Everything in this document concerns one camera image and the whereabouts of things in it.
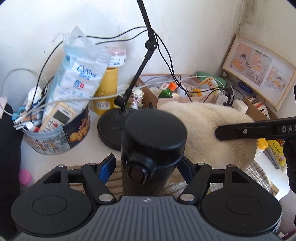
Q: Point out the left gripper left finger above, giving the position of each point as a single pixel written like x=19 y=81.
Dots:
x=95 y=177

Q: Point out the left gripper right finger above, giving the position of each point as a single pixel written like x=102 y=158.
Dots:
x=197 y=178

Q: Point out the white terry cloth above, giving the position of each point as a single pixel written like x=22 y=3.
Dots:
x=201 y=120

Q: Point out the black thermos bottle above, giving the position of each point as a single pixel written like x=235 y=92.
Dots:
x=152 y=144

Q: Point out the yellow capped small jar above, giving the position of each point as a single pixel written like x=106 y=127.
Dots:
x=262 y=145

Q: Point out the small open cardboard box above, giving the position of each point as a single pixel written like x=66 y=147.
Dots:
x=256 y=114

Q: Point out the white capped bottle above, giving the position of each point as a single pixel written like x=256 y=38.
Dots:
x=240 y=106

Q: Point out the black desk lamp stand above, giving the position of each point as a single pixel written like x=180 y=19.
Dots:
x=112 y=123

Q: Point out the round cookie tin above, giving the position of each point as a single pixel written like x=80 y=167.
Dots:
x=63 y=138

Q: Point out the framed baby photo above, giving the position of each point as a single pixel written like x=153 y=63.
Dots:
x=269 y=75

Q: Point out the pink capped bottle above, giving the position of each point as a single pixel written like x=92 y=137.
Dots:
x=25 y=178

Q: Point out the white remote control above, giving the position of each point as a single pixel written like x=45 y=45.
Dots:
x=59 y=116

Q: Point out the green orange capped bottle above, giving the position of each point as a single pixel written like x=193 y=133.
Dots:
x=168 y=92

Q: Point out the small doll figurine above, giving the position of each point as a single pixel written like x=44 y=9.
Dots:
x=136 y=99

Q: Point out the yellow cylindrical canister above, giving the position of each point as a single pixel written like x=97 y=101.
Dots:
x=107 y=87

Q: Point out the brown cardboard box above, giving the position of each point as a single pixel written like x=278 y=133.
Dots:
x=161 y=89

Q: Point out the black garment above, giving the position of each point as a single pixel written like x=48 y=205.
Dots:
x=10 y=167

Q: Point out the blue white tissue pack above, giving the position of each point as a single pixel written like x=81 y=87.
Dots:
x=80 y=72

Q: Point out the green pouch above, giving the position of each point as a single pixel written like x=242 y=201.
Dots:
x=219 y=80

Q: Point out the pink lidded cream jar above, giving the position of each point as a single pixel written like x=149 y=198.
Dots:
x=117 y=57

